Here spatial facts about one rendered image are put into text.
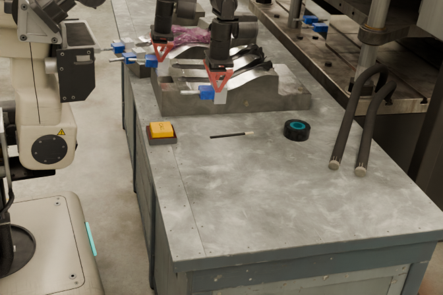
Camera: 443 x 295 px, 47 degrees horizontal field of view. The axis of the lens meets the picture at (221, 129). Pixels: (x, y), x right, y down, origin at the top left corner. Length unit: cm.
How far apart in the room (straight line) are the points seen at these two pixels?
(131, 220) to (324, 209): 132
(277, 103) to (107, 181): 126
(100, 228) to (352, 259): 139
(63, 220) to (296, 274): 104
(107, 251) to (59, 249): 43
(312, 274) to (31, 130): 88
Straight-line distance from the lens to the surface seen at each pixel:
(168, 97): 160
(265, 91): 167
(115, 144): 301
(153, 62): 173
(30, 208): 213
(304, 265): 127
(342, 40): 236
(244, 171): 139
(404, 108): 206
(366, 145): 153
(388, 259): 139
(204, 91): 147
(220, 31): 141
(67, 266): 187
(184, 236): 117
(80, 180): 274
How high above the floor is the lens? 158
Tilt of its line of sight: 29 degrees down
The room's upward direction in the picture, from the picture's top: 5 degrees clockwise
